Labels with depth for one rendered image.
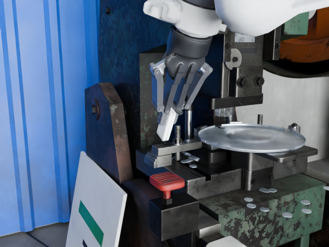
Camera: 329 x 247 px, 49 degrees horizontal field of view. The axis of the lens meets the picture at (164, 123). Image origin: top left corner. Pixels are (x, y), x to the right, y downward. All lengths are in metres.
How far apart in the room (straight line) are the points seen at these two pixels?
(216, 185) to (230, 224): 0.11
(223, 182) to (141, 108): 0.36
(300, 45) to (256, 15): 0.86
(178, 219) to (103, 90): 0.62
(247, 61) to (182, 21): 0.47
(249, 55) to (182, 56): 0.45
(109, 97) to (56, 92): 0.81
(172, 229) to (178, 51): 0.37
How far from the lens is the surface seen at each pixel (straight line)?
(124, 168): 1.21
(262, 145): 0.96
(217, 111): 1.10
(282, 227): 1.06
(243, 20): 0.49
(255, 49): 1.06
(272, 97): 2.95
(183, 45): 0.62
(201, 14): 0.59
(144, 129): 1.18
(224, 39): 0.94
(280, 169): 1.12
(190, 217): 0.81
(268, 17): 0.49
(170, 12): 0.61
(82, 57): 2.07
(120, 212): 1.15
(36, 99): 2.03
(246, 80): 0.99
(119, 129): 1.21
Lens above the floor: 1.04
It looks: 13 degrees down
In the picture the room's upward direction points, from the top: straight up
